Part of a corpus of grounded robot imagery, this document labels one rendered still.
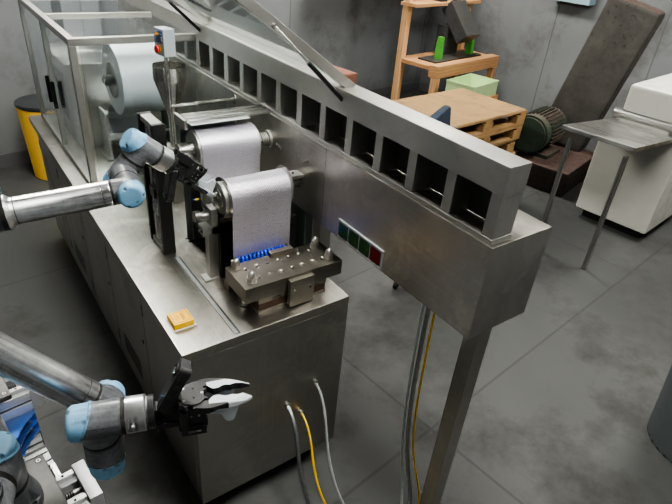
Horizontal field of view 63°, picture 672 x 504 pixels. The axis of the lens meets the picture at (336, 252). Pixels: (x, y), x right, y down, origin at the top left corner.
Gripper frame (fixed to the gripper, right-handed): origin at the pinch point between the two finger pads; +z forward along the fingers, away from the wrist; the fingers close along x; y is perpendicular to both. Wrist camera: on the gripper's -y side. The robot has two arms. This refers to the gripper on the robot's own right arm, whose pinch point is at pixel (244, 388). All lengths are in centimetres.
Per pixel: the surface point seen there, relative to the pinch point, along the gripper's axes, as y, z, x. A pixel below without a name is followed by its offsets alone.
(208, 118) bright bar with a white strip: -37, 4, -111
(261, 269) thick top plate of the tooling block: 10, 17, -78
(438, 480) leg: 88, 78, -39
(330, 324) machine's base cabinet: 34, 43, -74
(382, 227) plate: -13, 51, -53
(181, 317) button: 22, -12, -70
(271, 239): 4, 23, -91
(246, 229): -2, 13, -86
